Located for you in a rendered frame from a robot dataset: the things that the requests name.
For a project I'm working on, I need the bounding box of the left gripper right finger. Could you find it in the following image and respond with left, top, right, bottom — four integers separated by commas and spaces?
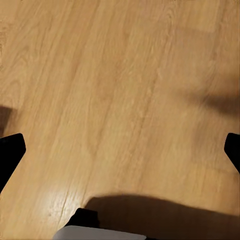
224, 133, 240, 173

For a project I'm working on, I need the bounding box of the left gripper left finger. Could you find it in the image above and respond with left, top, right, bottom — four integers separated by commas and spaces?
0, 133, 26, 193

